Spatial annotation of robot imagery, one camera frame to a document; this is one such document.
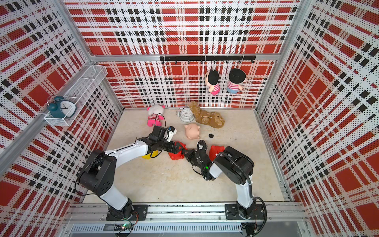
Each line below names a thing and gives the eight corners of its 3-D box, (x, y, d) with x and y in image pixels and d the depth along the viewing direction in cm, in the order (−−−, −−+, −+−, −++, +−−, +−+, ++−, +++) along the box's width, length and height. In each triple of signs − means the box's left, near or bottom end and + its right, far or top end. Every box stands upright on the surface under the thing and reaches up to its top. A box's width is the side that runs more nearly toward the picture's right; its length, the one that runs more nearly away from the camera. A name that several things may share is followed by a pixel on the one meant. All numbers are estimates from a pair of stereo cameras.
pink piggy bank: (184, 140, 103) (183, 134, 97) (185, 130, 109) (184, 123, 103) (199, 140, 103) (199, 134, 97) (199, 130, 109) (199, 123, 103)
